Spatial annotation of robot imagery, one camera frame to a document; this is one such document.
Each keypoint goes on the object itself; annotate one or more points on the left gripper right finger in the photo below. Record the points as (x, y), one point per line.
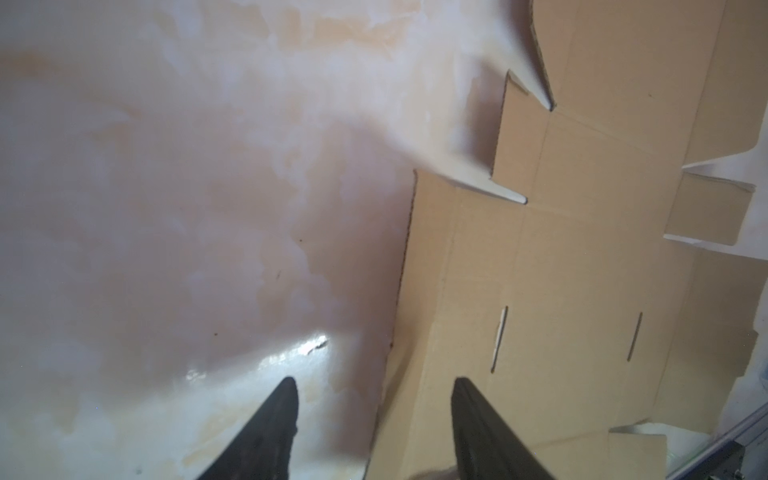
(485, 446)

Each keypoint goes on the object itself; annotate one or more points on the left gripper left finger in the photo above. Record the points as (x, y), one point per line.
(262, 448)

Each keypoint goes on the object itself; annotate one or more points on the brown cardboard box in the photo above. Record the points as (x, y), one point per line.
(594, 303)

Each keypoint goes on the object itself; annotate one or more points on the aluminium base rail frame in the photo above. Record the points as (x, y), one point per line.
(740, 453)

